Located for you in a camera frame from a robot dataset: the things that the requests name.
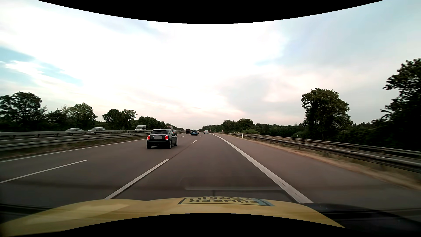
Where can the grey asphalt road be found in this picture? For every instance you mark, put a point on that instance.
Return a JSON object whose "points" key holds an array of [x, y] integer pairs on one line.
{"points": [[210, 164]]}

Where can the road markings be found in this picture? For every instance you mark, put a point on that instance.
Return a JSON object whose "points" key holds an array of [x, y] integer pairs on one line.
{"points": [[263, 169]]}

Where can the metal guard rail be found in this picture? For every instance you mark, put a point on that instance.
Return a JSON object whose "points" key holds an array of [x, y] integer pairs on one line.
{"points": [[49, 140], [361, 154]]}

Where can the row of trees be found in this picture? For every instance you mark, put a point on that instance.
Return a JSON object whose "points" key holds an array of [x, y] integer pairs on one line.
{"points": [[82, 117], [329, 121]]}

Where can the car's own bonnet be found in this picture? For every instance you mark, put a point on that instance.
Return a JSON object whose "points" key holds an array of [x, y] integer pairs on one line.
{"points": [[131, 214]]}

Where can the silver car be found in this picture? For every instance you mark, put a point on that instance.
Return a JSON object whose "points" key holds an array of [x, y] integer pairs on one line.
{"points": [[97, 129]]}

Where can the white van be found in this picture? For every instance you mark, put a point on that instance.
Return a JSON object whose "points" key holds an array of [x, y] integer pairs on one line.
{"points": [[140, 127]]}

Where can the black small car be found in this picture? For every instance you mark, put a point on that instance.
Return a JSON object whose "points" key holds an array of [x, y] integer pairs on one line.
{"points": [[161, 138]]}

